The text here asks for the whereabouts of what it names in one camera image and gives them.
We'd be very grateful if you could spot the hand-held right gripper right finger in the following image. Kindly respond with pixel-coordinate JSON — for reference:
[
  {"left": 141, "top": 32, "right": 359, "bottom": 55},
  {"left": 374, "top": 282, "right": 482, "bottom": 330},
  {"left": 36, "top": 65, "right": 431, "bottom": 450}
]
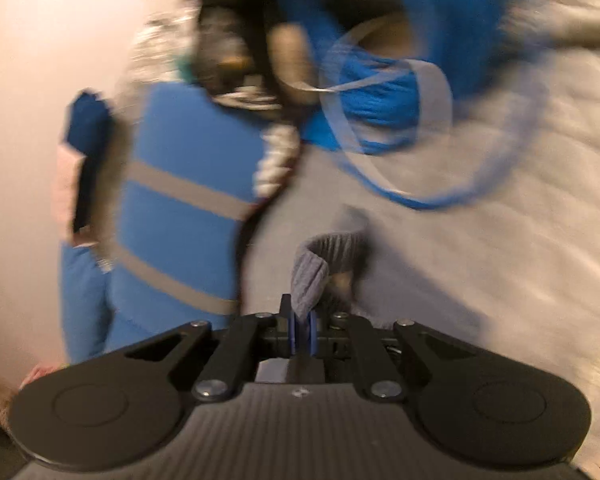
[{"left": 307, "top": 310, "right": 478, "bottom": 402}]

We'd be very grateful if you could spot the white cable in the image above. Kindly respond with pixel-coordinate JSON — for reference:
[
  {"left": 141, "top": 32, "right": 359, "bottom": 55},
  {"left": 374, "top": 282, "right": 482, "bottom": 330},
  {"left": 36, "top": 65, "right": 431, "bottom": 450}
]
[{"left": 320, "top": 25, "right": 453, "bottom": 196}]

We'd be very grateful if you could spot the blue grey-striped pillow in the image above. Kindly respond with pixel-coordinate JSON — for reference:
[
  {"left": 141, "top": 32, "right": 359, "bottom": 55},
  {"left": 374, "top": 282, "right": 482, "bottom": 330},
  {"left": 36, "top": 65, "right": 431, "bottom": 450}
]
[{"left": 62, "top": 82, "right": 276, "bottom": 361}]

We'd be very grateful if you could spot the grey quilted bedspread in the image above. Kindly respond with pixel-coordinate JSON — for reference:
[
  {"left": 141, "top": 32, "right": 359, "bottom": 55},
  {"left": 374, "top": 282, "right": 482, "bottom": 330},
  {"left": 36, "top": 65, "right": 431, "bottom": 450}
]
[{"left": 240, "top": 0, "right": 600, "bottom": 466}]

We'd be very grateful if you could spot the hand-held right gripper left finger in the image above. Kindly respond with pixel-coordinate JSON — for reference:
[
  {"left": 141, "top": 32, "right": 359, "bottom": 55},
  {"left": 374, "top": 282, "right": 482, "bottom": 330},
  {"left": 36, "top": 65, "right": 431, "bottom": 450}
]
[{"left": 125, "top": 294, "right": 297, "bottom": 402}]

